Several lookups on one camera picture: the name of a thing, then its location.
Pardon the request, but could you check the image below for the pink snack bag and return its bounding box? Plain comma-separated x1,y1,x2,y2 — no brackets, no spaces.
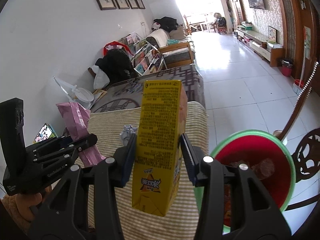
56,102,105,167

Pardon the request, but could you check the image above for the yellow snack box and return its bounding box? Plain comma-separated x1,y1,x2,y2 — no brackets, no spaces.
132,86,188,217

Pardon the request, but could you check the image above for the silver foil wrapper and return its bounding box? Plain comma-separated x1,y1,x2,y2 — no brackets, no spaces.
119,125,138,146

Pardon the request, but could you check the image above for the red green trash bin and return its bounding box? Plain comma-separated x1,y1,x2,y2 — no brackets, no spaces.
196,130,295,234

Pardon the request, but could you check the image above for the left hand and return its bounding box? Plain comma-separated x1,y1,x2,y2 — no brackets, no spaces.
1,193,42,233

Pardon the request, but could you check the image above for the striped beige table cloth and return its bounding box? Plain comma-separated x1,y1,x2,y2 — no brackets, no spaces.
88,98,208,239

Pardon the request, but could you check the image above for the white desk fan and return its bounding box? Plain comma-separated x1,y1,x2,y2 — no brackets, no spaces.
53,77,94,109

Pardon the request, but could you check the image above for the brown wooden chair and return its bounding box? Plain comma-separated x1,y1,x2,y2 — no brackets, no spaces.
276,61,319,210

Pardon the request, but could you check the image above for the grey patterned sofa cover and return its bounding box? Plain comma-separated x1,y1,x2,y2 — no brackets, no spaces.
91,64,206,113

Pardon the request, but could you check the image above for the black clothes pile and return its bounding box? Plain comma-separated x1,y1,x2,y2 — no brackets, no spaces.
95,49,138,85

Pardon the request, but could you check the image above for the magazine rack with books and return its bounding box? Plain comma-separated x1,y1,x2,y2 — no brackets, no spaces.
123,32,167,76

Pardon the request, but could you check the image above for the small red waste bin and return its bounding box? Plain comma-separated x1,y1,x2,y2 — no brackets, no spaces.
281,59,293,77

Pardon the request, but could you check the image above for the wooden armchair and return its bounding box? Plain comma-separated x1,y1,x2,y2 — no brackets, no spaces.
146,29,195,68

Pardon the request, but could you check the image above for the wooden tv cabinet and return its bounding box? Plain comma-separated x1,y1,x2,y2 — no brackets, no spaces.
235,28,285,67

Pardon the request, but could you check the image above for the wall mounted television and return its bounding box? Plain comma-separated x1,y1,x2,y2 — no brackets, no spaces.
248,0,265,9

